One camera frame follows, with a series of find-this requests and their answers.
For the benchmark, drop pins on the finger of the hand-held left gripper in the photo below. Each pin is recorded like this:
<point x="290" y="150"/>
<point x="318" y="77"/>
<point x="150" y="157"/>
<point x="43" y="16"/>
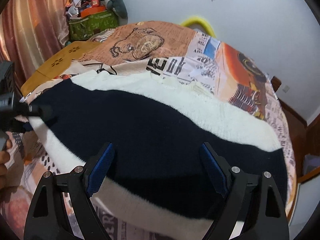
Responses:
<point x="37" y="110"/>
<point x="18" y="126"/>

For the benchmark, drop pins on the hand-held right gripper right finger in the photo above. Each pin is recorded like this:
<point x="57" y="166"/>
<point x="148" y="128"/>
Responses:
<point x="215" y="170"/>

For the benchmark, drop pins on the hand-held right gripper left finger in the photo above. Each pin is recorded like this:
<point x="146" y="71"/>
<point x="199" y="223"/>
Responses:
<point x="100" y="170"/>

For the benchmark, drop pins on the navy white striped sweater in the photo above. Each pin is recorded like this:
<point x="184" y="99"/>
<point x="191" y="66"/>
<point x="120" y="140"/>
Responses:
<point x="150" y="135"/>

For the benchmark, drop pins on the person's left hand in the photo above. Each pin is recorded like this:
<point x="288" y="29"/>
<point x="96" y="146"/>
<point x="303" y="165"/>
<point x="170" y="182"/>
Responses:
<point x="4" y="158"/>

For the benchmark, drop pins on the bamboo folding lap desk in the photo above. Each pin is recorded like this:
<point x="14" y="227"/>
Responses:
<point x="57" y="62"/>

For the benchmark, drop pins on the pink orange curtain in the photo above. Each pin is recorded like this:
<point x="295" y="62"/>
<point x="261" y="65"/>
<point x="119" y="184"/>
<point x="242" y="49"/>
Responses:
<point x="35" y="25"/>

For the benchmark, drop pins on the green patterned storage box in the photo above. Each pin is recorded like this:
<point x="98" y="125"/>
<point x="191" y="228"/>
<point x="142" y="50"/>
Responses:
<point x="92" y="26"/>

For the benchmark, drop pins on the wooden door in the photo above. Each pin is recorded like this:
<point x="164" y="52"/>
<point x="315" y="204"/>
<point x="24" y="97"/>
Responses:
<point x="313" y="127"/>

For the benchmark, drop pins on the orange flat box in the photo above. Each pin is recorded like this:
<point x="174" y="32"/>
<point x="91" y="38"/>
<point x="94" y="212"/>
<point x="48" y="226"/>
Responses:
<point x="93" y="11"/>

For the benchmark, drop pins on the small red box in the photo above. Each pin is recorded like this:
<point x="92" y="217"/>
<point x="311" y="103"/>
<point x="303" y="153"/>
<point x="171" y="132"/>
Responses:
<point x="95" y="2"/>

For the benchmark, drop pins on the yellow foam tube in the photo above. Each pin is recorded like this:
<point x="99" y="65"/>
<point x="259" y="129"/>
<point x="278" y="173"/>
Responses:
<point x="200" y="22"/>

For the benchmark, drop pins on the wooden bed post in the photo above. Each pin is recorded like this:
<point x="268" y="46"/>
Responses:
<point x="276" y="83"/>

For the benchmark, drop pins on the white wall socket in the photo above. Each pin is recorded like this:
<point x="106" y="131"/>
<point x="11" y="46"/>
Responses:
<point x="287" y="88"/>

